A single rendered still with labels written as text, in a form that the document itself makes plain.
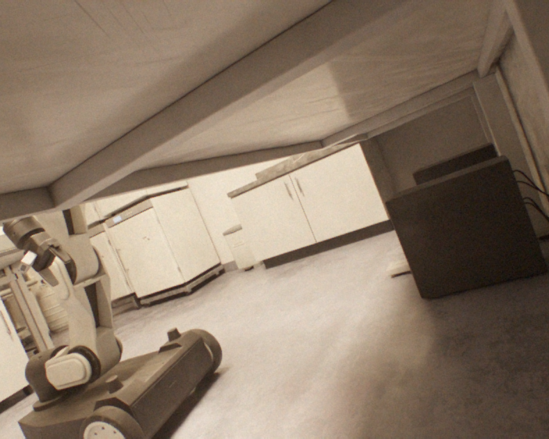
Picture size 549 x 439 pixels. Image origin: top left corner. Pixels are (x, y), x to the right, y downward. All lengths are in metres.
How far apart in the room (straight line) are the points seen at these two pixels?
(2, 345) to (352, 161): 2.59
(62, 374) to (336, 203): 2.19
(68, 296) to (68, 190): 0.80
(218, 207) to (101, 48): 3.95
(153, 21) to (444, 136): 3.25
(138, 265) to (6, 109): 3.82
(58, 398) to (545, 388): 1.52
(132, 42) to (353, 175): 2.72
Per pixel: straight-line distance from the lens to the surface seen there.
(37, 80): 0.39
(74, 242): 1.50
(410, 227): 1.53
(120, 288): 4.58
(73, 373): 1.60
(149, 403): 1.37
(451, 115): 3.51
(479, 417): 0.99
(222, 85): 0.51
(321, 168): 3.08
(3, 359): 2.98
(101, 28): 0.34
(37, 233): 1.30
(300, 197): 3.18
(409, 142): 3.53
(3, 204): 0.72
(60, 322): 5.95
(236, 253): 3.98
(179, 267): 3.93
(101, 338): 1.57
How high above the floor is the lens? 0.57
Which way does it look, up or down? 3 degrees down
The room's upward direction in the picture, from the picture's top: 22 degrees counter-clockwise
